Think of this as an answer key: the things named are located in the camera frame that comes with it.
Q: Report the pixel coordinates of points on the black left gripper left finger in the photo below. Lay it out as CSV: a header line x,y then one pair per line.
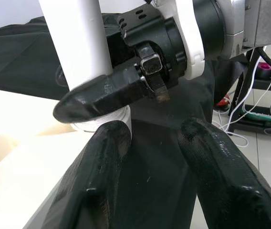
x,y
90,179

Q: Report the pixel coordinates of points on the red round floor device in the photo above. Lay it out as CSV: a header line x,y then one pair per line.
x,y
222,102

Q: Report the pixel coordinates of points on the white plastic table top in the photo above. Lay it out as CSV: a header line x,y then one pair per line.
x,y
18,167

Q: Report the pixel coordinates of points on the green power strip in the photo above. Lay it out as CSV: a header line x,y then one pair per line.
x,y
259,117

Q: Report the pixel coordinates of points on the pink plastic object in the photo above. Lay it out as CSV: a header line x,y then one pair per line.
x,y
264,68

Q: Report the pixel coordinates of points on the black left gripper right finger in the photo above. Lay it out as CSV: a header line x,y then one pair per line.
x,y
221,179

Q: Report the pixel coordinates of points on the black metal floor rack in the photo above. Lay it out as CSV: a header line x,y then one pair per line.
x,y
245,78

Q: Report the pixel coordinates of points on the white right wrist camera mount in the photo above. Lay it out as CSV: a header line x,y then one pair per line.
x,y
190,35

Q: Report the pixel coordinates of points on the white plastic table leg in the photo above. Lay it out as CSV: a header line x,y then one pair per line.
x,y
78,35

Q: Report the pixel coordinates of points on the black table cloth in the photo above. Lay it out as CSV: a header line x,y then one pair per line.
x,y
18,59

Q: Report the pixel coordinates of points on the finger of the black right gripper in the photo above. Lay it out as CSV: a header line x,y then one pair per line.
x,y
61,77
102,95

